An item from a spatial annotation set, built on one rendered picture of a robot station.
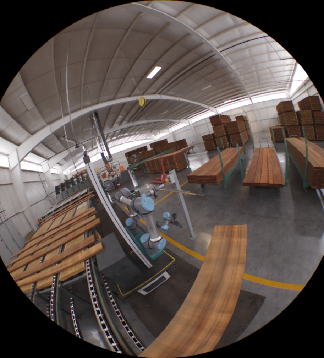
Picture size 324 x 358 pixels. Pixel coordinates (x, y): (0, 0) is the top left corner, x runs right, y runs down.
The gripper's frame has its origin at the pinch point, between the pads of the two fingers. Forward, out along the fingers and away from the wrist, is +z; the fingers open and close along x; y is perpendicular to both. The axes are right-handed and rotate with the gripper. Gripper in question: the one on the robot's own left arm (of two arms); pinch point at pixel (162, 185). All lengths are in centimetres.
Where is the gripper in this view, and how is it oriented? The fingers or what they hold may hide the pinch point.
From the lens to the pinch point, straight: 143.3
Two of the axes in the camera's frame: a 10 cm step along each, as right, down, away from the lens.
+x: -3.6, 4.0, 8.4
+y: -5.6, -8.1, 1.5
